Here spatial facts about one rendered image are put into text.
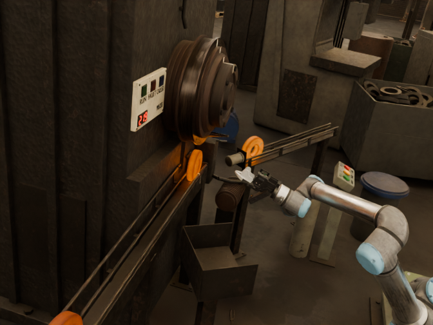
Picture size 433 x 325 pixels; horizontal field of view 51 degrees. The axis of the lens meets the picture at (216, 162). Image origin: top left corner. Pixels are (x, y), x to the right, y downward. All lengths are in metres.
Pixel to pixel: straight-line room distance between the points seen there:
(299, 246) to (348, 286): 0.37
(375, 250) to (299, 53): 3.11
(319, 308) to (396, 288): 0.76
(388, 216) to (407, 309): 0.46
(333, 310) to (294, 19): 2.88
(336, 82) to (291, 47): 0.56
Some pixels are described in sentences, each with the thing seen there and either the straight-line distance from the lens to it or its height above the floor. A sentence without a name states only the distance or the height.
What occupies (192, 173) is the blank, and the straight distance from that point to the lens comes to 2.11.
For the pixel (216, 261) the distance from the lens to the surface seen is 1.79.
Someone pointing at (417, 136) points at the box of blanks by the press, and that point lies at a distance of 4.15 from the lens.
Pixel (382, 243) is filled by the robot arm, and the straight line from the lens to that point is 1.80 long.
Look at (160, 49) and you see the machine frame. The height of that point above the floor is 1.31.
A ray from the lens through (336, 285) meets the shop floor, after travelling 2.84.
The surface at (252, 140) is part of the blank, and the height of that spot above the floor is 0.77.
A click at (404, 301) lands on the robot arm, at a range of 2.08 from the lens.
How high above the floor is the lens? 1.69
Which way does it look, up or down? 25 degrees down
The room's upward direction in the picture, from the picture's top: 8 degrees clockwise
